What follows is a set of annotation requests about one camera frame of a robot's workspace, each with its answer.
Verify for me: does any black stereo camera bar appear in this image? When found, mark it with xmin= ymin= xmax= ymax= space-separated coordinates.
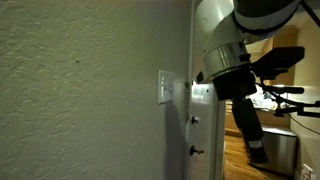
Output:
xmin=263 ymin=85 xmax=305 ymax=95

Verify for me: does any stainless steel trash can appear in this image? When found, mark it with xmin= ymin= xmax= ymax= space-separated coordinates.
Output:
xmin=248 ymin=124 xmax=299 ymax=177

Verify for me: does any dark door handle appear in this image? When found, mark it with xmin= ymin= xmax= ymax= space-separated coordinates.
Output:
xmin=188 ymin=145 xmax=205 ymax=157

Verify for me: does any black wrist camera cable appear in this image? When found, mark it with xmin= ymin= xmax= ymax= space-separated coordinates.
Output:
xmin=254 ymin=0 xmax=320 ymax=109

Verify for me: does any brass door chain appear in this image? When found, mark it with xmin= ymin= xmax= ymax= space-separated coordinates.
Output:
xmin=184 ymin=81 xmax=192 ymax=123

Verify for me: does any thin black camera cable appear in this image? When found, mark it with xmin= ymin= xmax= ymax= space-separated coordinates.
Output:
xmin=288 ymin=114 xmax=320 ymax=136

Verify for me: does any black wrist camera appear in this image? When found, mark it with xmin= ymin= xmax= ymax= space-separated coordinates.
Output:
xmin=250 ymin=46 xmax=306 ymax=80

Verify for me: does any white double switch plate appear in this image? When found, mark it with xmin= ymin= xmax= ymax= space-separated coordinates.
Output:
xmin=157 ymin=69 xmax=176 ymax=105

